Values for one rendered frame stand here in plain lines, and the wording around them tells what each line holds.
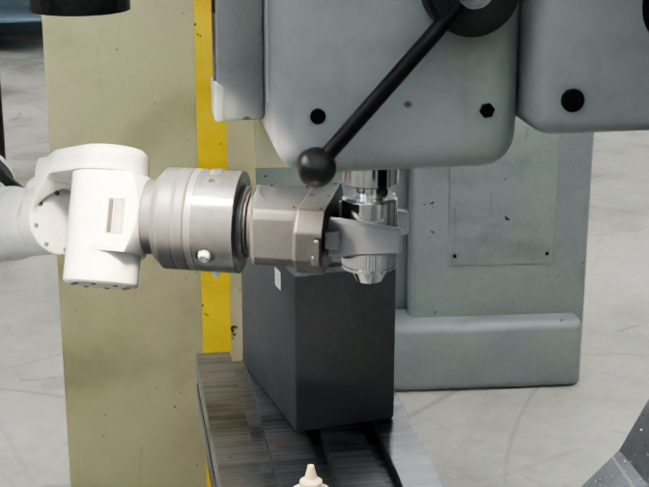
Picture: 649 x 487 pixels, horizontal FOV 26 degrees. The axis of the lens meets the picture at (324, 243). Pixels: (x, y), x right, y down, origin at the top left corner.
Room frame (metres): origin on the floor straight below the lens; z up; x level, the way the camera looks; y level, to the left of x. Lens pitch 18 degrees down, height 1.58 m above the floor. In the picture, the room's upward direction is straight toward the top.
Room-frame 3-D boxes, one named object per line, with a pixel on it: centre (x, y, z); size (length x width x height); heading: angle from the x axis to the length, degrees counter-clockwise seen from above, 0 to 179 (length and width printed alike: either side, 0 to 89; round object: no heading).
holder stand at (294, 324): (1.57, 0.01, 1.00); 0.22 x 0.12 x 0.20; 19
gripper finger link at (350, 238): (1.11, -0.03, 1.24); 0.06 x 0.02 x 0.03; 81
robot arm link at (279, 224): (1.15, 0.05, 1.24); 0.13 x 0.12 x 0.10; 171
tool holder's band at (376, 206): (1.14, -0.04, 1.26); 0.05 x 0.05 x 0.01
